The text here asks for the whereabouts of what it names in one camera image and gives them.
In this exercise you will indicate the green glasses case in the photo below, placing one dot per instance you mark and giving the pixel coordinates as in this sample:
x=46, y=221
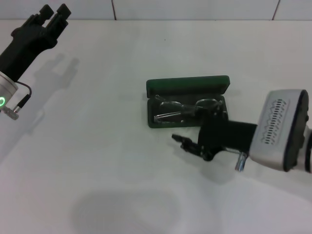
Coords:
x=170, y=84

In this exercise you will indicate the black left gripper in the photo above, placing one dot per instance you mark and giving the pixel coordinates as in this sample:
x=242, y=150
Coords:
x=26, y=46

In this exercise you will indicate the clear white glasses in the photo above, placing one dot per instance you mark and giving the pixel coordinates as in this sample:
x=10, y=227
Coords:
x=187, y=107

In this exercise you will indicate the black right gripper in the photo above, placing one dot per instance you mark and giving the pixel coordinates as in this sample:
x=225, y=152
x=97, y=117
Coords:
x=226, y=136

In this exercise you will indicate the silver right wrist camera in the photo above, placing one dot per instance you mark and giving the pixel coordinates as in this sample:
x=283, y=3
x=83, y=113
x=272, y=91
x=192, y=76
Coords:
x=275, y=129

